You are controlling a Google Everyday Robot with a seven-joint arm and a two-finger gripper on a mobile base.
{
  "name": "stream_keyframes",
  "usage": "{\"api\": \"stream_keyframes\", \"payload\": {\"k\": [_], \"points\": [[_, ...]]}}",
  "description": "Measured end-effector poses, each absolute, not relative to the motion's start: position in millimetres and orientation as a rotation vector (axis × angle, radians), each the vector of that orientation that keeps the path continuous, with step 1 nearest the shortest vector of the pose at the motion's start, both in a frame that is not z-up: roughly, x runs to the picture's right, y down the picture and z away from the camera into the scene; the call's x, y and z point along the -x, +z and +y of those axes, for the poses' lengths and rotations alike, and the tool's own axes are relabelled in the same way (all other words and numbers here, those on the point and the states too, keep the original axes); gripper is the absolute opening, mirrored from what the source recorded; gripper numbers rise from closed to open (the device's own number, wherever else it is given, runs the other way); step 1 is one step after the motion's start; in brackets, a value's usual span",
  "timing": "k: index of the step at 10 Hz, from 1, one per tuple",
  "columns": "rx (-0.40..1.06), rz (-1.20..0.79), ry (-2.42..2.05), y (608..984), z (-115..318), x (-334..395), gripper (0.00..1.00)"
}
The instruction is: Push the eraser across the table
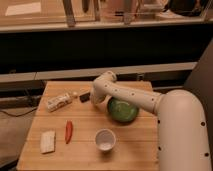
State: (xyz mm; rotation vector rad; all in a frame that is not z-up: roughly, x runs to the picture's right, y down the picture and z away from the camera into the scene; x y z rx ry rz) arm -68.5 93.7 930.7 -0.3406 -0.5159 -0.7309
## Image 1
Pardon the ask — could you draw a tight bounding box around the white paper cup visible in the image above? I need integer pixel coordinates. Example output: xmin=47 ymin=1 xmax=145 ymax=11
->
xmin=95 ymin=129 xmax=116 ymax=152

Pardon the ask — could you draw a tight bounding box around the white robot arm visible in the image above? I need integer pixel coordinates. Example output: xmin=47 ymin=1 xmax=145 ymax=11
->
xmin=90 ymin=71 xmax=213 ymax=171

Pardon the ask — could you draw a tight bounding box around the red chili pepper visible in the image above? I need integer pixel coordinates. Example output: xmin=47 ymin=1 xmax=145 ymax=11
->
xmin=65 ymin=121 xmax=73 ymax=144

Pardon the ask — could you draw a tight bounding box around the black eraser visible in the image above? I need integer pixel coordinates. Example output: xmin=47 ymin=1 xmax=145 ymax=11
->
xmin=79 ymin=93 xmax=90 ymax=103

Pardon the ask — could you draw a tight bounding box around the black floor cable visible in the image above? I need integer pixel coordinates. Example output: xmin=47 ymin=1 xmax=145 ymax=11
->
xmin=0 ymin=106 xmax=38 ymax=118

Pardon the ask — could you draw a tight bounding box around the white folded cloth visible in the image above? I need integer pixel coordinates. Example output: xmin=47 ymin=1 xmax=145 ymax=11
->
xmin=40 ymin=131 xmax=56 ymax=154

